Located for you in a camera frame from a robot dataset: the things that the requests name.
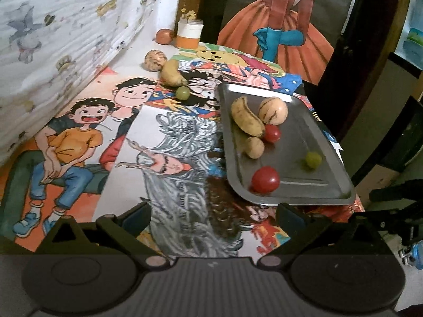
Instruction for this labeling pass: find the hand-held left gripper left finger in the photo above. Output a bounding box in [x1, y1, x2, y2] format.
[36, 201, 170, 269]

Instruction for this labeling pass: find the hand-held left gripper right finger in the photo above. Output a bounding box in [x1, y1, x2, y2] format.
[257, 202, 395, 269]

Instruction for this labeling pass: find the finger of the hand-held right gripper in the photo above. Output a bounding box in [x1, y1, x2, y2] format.
[355, 211, 423, 243]
[368, 178, 423, 205]

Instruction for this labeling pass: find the red cherry tomato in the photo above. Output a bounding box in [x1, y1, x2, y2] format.
[263, 124, 282, 144]
[251, 166, 281, 194]

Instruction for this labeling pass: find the small brown round fruit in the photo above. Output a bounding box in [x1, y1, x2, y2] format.
[245, 137, 265, 159]

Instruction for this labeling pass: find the metal tray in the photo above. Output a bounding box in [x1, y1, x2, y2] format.
[215, 82, 357, 206]

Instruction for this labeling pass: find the striped beige melon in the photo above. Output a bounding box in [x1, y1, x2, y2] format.
[144, 50, 166, 72]
[258, 97, 288, 125]

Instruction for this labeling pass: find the spotted yellow banana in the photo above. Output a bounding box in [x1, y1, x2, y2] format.
[231, 96, 266, 138]

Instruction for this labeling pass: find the blue white toy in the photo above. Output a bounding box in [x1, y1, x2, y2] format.
[398, 241, 423, 268]

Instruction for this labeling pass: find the silver-haired figure poster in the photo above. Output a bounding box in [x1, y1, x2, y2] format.
[96, 106, 246, 259]

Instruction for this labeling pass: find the cartoon boys poster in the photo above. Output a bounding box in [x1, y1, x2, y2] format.
[0, 66, 160, 252]

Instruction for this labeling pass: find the anime fighters poster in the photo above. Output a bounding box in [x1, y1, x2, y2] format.
[149, 59, 346, 154]

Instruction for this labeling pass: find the blue water jug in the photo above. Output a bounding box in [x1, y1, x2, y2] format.
[401, 3, 423, 71]

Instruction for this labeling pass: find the yellow bear poster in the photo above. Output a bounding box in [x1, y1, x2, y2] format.
[178, 42, 288, 80]

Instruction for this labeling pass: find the small reddish apple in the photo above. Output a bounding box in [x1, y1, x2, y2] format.
[156, 28, 174, 44]

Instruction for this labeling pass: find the white and orange jar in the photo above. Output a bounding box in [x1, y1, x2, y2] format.
[175, 18, 203, 49]

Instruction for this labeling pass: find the white printed blanket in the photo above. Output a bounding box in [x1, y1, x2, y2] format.
[0, 0, 166, 169]

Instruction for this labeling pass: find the dark wooden door frame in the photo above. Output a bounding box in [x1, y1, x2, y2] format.
[317, 0, 413, 139]

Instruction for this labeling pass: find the wall poster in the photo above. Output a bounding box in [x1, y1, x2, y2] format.
[216, 0, 336, 85]

